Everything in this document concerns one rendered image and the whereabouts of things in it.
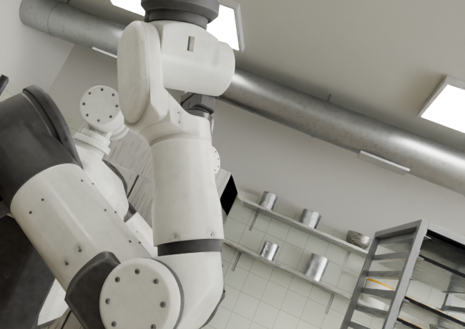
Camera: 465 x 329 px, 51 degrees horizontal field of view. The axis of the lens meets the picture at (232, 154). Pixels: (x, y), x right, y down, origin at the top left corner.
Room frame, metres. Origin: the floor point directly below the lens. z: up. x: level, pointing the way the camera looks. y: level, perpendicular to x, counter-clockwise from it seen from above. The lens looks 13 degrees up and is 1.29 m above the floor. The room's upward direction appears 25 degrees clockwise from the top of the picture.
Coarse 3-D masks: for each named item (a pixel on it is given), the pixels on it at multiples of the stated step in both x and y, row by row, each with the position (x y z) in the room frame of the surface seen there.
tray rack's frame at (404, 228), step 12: (396, 228) 2.22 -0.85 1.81; (408, 228) 2.06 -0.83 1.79; (432, 228) 1.92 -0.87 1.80; (372, 240) 2.56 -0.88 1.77; (444, 240) 2.10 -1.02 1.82; (456, 240) 1.91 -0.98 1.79; (372, 252) 2.53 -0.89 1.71; (360, 276) 2.54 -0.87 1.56; (360, 288) 2.53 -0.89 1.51; (444, 300) 2.52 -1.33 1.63; (348, 312) 2.54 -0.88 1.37; (348, 324) 2.53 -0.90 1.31
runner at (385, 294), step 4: (364, 288) 2.50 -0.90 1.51; (368, 288) 2.43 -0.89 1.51; (364, 292) 2.47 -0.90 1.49; (368, 292) 2.40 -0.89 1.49; (372, 292) 2.34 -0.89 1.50; (376, 292) 2.28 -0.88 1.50; (380, 292) 2.23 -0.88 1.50; (384, 292) 2.17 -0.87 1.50; (388, 292) 2.12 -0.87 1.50; (392, 292) 2.06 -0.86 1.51; (376, 296) 2.34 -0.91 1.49; (380, 296) 2.26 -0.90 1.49; (384, 296) 2.17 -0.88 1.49; (388, 296) 2.10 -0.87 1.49; (392, 296) 2.05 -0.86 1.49; (404, 300) 1.94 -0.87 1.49
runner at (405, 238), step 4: (412, 232) 2.08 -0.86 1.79; (396, 236) 2.28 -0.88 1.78; (400, 236) 2.22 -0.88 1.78; (404, 236) 2.17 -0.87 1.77; (408, 236) 2.11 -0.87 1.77; (412, 236) 2.06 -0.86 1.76; (424, 236) 1.93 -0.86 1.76; (380, 240) 2.53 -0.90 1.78; (384, 240) 2.45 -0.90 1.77; (388, 240) 2.38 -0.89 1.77; (392, 240) 2.32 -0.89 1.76; (396, 240) 2.25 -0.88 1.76; (400, 240) 2.21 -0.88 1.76; (404, 240) 2.17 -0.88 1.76; (408, 240) 2.13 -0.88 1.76; (380, 244) 2.52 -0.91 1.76; (384, 244) 2.47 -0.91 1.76; (388, 244) 2.42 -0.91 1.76; (392, 244) 2.38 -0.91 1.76
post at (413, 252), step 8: (424, 224) 1.93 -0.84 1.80; (416, 232) 1.94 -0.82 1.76; (424, 232) 1.93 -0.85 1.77; (416, 240) 1.93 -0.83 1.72; (416, 248) 1.93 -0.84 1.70; (408, 256) 1.94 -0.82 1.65; (416, 256) 1.93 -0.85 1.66; (408, 264) 1.93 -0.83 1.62; (408, 272) 1.93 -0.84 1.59; (400, 280) 1.94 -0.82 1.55; (408, 280) 1.93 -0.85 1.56; (400, 288) 1.93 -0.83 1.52; (400, 296) 1.93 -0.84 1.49; (392, 304) 1.93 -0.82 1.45; (400, 304) 1.93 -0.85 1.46; (392, 312) 1.93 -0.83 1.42; (392, 320) 1.93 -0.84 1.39; (384, 328) 1.93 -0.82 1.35
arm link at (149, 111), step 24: (144, 24) 0.47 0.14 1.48; (120, 48) 0.50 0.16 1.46; (144, 48) 0.46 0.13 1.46; (120, 72) 0.50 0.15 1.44; (144, 72) 0.46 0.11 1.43; (120, 96) 0.50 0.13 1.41; (144, 96) 0.46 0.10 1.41; (168, 96) 0.47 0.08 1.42; (144, 120) 0.48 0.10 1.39; (168, 120) 0.47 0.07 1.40; (192, 120) 0.48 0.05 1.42
